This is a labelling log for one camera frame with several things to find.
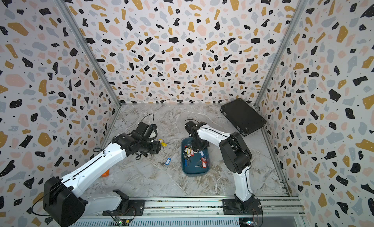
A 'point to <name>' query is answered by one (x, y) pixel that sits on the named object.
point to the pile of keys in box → (188, 152)
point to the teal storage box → (194, 162)
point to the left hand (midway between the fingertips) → (159, 146)
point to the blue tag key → (167, 162)
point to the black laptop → (244, 118)
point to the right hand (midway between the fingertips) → (199, 149)
